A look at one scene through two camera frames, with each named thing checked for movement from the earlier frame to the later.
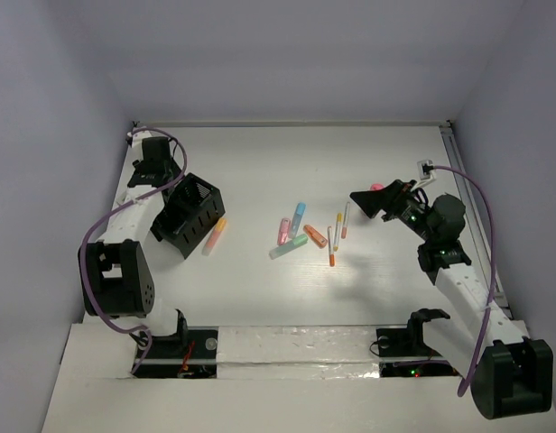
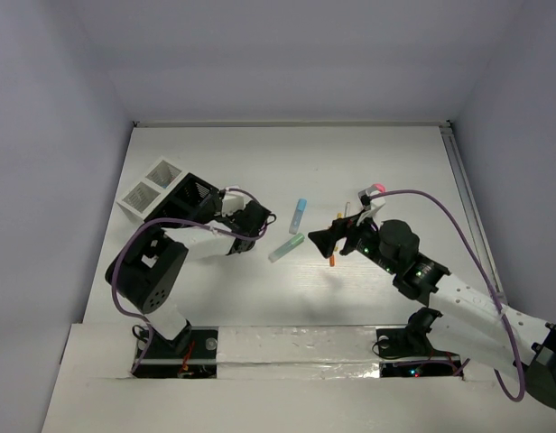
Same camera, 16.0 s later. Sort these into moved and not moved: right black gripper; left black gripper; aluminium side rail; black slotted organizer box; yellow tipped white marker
Moved: right black gripper; left black gripper
Not moved: aluminium side rail; black slotted organizer box; yellow tipped white marker
